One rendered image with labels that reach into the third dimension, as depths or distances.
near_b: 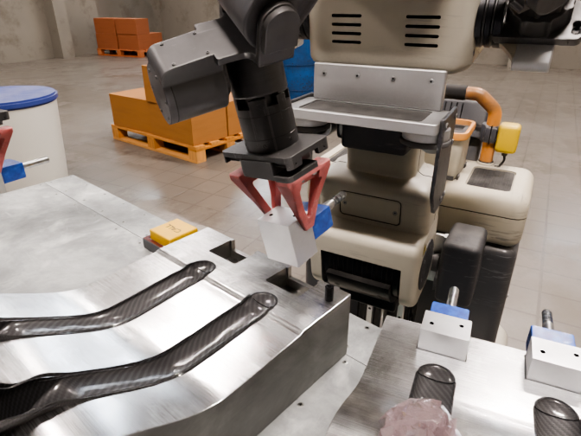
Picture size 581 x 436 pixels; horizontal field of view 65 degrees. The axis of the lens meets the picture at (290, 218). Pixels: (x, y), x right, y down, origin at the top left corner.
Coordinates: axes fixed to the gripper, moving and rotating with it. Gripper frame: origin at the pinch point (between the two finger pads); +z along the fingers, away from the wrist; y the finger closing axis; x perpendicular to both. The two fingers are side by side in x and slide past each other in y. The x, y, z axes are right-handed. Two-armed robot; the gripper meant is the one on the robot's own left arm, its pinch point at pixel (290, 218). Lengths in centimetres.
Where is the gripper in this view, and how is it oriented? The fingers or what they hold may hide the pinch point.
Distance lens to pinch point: 52.3
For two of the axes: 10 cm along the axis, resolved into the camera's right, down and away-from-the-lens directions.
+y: 7.3, 1.7, -6.6
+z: 2.1, 8.7, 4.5
